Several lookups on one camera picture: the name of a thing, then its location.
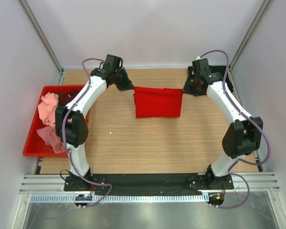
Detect dark maroon t shirt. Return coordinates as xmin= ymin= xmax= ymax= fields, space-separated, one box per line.
xmin=57 ymin=89 xmax=80 ymax=106

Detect dusty pink t shirt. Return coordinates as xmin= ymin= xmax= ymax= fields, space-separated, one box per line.
xmin=36 ymin=126 xmax=65 ymax=154

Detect folded black t shirt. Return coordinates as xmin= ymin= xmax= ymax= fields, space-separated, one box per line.
xmin=187 ymin=65 xmax=234 ymax=94

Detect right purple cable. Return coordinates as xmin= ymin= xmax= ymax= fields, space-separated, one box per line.
xmin=197 ymin=49 xmax=272 ymax=209

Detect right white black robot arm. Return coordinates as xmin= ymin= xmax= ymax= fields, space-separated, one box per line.
xmin=183 ymin=58 xmax=263 ymax=189

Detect aluminium frame post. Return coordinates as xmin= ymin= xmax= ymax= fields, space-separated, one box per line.
xmin=228 ymin=0 xmax=274 ymax=72
xmin=18 ymin=0 xmax=64 ymax=75

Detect right aluminium frame post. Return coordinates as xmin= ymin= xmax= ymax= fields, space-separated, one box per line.
xmin=228 ymin=0 xmax=274 ymax=72

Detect red plastic bin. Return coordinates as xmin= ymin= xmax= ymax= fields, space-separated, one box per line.
xmin=23 ymin=85 xmax=84 ymax=158

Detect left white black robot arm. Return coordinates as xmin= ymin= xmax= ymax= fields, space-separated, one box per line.
xmin=55 ymin=54 xmax=134 ymax=191

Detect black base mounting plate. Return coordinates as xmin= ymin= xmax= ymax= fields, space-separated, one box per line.
xmin=63 ymin=173 xmax=234 ymax=192

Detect left aluminium frame post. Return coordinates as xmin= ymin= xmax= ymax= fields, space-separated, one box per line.
xmin=18 ymin=0 xmax=64 ymax=75

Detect aluminium front rail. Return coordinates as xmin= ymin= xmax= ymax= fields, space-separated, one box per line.
xmin=19 ymin=172 xmax=280 ymax=194

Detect light pink t shirt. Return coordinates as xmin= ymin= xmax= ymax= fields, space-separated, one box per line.
xmin=37 ymin=93 xmax=59 ymax=128

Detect white slotted cable duct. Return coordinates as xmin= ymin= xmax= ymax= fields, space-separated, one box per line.
xmin=30 ymin=193 xmax=209 ymax=204

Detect red t shirt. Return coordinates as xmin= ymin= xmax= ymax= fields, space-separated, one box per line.
xmin=133 ymin=87 xmax=183 ymax=118

